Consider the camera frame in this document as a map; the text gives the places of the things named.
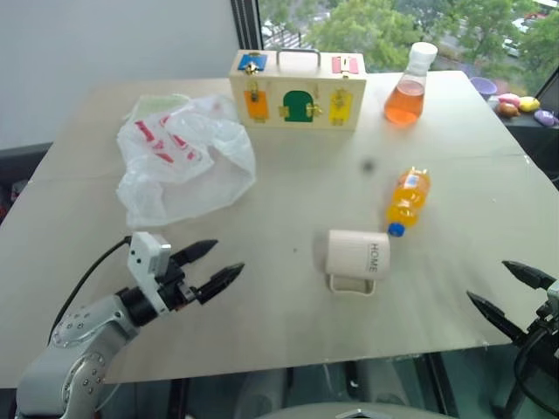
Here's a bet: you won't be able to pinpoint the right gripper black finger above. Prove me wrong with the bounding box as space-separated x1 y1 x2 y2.
466 291 528 347
501 260 558 291

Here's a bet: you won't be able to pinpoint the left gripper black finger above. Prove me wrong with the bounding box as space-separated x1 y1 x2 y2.
169 239 219 269
193 262 246 306

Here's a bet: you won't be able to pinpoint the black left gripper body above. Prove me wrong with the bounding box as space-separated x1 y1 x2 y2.
155 258 198 313

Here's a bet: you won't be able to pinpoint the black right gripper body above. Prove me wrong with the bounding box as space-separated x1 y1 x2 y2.
523 305 559 350

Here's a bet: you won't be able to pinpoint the white red-printed plastic bag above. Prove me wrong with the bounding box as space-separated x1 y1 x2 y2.
115 93 258 229

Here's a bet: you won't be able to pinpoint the black table leg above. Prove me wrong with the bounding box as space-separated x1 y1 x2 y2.
425 352 459 419

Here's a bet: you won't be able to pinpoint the black side shelf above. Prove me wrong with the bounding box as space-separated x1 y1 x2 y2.
497 111 559 181

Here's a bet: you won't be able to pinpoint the beige HOME mug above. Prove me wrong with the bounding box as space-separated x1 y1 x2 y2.
325 230 391 297

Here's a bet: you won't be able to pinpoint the orange soda bottle blue cap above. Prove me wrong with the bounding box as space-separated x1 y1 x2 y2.
386 166 432 237

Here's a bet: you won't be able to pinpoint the pale green plastic bag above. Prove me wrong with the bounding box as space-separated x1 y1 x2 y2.
126 93 189 121

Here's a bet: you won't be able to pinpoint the dark furniture block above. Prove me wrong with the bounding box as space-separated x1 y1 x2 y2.
0 142 53 223

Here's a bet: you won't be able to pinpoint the purple toy bowl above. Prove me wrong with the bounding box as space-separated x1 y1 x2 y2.
469 76 499 97

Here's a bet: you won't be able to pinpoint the wooden lock box colourful doors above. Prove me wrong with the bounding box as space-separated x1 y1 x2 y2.
228 48 368 132

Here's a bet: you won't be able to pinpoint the flask with orange liquid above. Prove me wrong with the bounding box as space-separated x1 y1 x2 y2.
383 42 439 127

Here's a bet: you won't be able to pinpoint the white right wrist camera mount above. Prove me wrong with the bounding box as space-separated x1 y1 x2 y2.
545 278 559 315

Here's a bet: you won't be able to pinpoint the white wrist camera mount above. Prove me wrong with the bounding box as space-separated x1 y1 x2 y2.
545 278 559 315
127 231 172 314

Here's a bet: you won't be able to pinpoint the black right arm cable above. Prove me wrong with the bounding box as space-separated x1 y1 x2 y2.
504 326 559 414

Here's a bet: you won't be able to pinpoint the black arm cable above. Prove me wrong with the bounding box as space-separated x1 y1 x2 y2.
46 235 135 348
504 326 559 414

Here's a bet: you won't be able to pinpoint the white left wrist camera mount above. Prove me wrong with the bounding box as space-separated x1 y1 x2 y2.
127 231 172 314

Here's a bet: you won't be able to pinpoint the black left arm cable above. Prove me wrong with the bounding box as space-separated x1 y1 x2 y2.
46 235 135 348

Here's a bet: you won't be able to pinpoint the dark window frame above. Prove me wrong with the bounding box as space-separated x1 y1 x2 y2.
230 0 265 52

